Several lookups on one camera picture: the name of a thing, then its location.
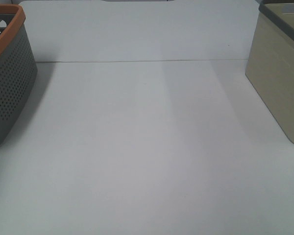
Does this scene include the beige basket with grey rim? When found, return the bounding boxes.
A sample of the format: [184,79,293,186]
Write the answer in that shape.
[245,0,294,144]

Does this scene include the grey perforated basket orange rim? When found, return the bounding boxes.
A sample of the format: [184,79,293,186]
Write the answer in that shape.
[0,4,37,145]

